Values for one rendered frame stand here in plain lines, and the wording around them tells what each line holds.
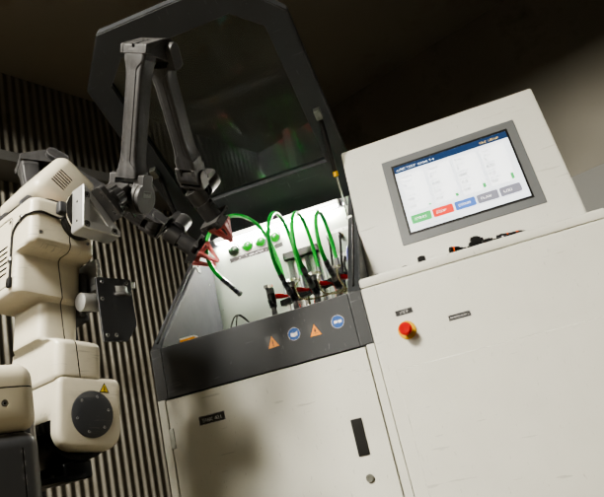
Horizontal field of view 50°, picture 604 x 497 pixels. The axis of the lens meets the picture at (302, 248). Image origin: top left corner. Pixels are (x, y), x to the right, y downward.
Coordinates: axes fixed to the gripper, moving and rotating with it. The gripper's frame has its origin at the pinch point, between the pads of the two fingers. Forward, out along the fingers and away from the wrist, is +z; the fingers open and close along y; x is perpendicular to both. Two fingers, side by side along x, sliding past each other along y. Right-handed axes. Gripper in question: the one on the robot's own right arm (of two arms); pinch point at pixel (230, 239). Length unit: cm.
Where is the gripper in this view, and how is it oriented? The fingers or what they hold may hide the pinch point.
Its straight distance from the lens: 200.5
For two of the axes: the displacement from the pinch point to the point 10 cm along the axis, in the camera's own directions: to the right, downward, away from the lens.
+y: 2.2, -5.7, 7.9
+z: 5.3, 7.5, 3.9
